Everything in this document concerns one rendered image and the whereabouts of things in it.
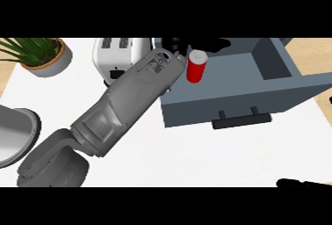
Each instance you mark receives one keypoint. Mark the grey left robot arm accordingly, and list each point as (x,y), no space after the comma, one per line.
(126,96)

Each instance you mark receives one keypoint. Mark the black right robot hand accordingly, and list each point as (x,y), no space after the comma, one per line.
(298,184)

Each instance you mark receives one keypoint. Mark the grey-blue open drawer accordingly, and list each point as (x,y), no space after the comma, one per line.
(234,70)

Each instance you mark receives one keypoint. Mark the grey plant pot brown rim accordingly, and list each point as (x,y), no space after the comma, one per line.
(54,66)

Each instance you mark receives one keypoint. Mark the green leafy plant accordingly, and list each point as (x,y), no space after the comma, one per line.
(30,49)

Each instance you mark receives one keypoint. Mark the grey-blue drawer front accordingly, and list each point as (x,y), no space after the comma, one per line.
(242,101)

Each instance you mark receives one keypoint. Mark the red can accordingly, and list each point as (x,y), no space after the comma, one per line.
(195,68)

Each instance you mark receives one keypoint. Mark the grey round metal pot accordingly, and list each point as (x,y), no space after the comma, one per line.
(15,134)

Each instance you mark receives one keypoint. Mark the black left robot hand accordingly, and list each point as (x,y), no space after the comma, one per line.
(211,44)

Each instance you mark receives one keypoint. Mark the white toaster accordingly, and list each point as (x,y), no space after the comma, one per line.
(113,57)

